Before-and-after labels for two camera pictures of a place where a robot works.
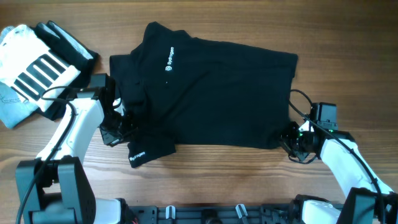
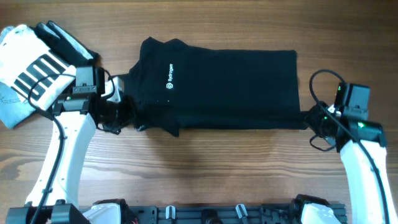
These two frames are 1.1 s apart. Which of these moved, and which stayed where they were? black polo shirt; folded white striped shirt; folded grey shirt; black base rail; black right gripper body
Moved: black right gripper body; black polo shirt
Stayed: folded white striped shirt; black base rail; folded grey shirt
